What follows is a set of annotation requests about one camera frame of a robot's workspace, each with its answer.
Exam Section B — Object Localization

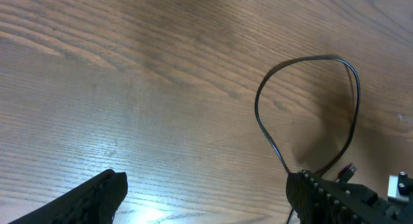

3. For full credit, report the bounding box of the black thin cable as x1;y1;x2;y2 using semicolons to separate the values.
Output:
254;55;361;224

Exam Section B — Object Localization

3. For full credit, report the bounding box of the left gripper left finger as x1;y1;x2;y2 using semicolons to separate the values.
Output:
10;169;128;224

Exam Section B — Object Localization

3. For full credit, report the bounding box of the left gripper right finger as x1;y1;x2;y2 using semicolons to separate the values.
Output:
286;170;374;223

